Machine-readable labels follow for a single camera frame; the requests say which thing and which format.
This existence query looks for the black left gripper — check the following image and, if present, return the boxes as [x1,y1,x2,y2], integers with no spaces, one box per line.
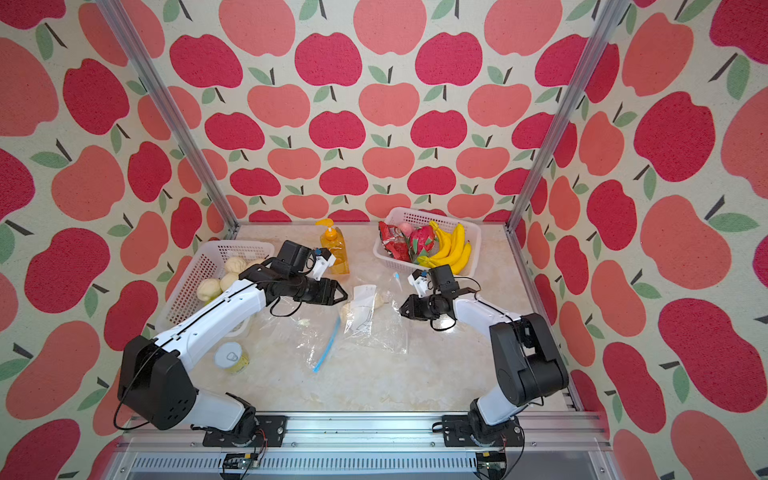
[289,272,351,304]

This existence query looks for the clear white zip-top bag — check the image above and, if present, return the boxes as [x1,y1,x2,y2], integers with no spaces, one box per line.
[341,271,409,354]

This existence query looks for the cream toy pear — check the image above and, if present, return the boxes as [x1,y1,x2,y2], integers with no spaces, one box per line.
[220,273,239,291]

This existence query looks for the clear blue zip-top bag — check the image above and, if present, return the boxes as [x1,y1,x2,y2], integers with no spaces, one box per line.
[261,304,341,373]

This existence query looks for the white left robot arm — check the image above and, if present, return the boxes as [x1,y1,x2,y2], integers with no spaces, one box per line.
[117,240,348,447]

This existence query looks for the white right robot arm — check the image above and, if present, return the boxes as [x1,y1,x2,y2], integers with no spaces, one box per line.
[399,266,570,448]

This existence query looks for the red snack bag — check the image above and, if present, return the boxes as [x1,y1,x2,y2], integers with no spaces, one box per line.
[378,221,411,262]

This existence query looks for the orange soap pump bottle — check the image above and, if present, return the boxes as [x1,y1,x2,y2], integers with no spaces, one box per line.
[316,218,350,275]

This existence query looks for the lower yellow toy banana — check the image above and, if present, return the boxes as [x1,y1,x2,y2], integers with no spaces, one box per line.
[416,221,472,275]

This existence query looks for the yellow toy banana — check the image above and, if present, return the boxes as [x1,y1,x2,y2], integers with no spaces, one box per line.
[447,223,466,263]
[416,221,472,275]

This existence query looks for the white plastic fruit basket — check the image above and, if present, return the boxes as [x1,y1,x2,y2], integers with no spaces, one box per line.
[373,207,481,277]

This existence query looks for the pink toy dragon fruit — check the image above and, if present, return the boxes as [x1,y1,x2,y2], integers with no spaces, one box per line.
[408,225,439,263]

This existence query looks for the upper yellow toy banana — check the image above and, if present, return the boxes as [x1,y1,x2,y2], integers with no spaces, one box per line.
[447,223,466,263]

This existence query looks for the white empty plastic basket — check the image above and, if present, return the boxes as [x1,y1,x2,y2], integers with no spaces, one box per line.
[155,240,275,332]

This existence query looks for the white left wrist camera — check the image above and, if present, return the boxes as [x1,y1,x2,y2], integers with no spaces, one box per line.
[308,248,336,281]

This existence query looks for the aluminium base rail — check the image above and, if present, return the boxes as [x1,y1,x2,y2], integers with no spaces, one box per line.
[105,411,621,479]

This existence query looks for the aluminium right corner post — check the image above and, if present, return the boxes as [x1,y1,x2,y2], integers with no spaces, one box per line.
[504,0,632,237]

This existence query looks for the aluminium corner post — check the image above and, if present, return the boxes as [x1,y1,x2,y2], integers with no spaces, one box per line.
[504,0,632,237]
[96,0,240,239]

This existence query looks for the aluminium left corner post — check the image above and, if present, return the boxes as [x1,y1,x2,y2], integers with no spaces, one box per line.
[96,0,240,239]

